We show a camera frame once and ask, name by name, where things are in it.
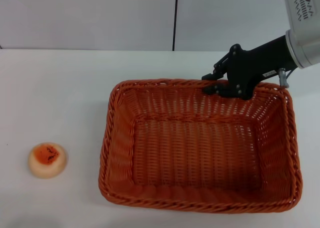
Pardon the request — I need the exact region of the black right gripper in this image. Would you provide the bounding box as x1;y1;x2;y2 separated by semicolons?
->
201;34;298;101

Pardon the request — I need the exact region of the orange woven rectangular basket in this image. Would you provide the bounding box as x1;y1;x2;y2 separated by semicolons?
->
97;78;303;215

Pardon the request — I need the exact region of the round bun with orange topping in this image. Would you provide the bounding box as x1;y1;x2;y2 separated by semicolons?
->
27;141;69;180

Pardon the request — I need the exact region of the silver connector plug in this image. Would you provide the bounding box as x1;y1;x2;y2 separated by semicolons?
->
278;67;289;89

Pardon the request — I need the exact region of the thin black cable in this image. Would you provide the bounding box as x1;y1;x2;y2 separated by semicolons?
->
285;67;296;81

